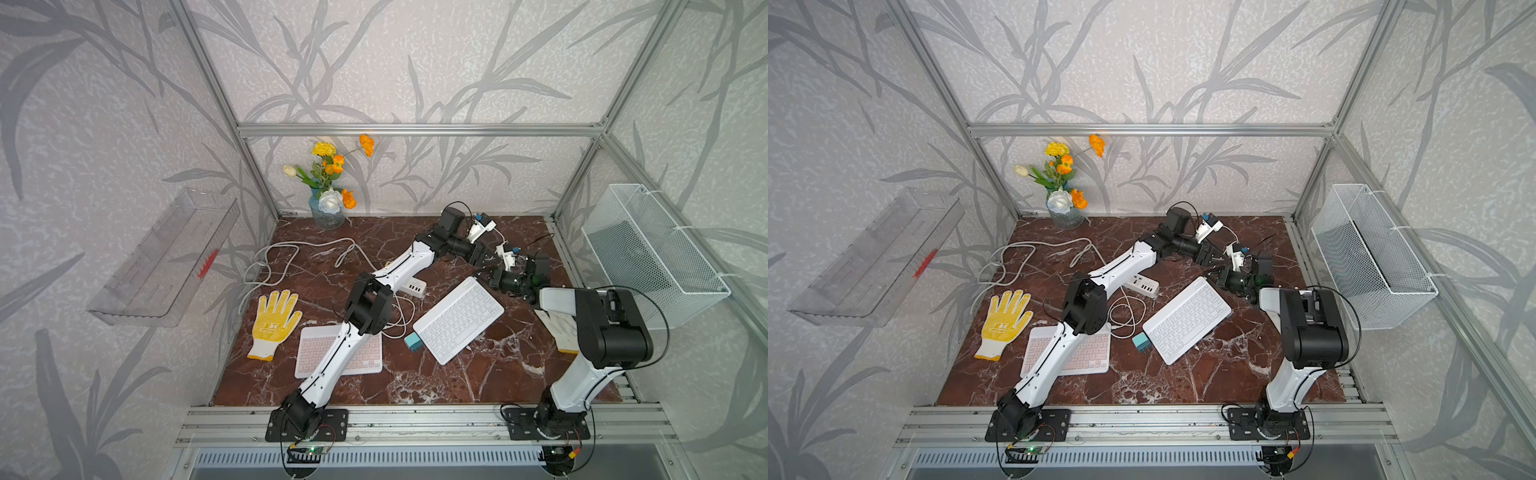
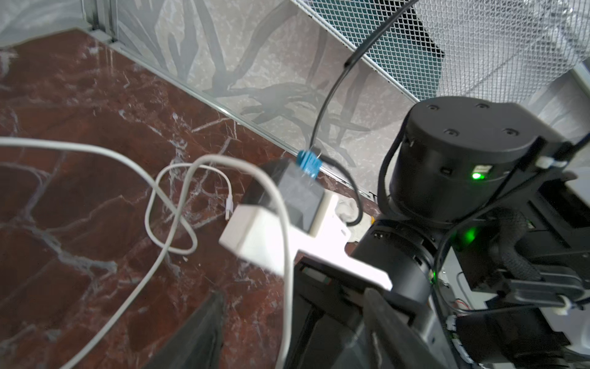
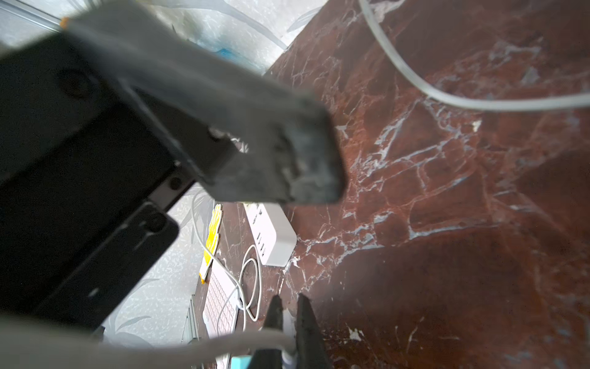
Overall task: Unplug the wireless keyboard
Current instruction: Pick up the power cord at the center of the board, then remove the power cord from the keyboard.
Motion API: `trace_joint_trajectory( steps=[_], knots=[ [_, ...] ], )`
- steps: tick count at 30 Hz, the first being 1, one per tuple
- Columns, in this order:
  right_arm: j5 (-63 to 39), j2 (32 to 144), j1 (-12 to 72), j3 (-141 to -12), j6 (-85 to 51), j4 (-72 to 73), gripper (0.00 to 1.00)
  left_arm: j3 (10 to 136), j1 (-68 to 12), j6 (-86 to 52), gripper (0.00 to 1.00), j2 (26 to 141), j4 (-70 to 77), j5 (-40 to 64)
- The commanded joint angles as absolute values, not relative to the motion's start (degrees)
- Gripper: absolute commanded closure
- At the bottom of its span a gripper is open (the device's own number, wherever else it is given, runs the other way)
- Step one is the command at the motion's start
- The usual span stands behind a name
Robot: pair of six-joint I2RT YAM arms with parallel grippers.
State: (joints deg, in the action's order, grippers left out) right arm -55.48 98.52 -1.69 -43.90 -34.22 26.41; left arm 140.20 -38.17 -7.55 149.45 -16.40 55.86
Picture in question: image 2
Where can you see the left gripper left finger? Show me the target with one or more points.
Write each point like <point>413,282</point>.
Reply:
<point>197,344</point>

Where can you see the white wire mesh basket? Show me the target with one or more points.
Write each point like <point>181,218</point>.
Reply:
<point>501,51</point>

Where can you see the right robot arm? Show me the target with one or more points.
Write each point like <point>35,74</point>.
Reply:
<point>486,247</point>

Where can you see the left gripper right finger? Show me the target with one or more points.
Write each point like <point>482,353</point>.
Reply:
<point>399,328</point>

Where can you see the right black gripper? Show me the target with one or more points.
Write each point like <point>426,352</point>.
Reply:
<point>342,321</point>

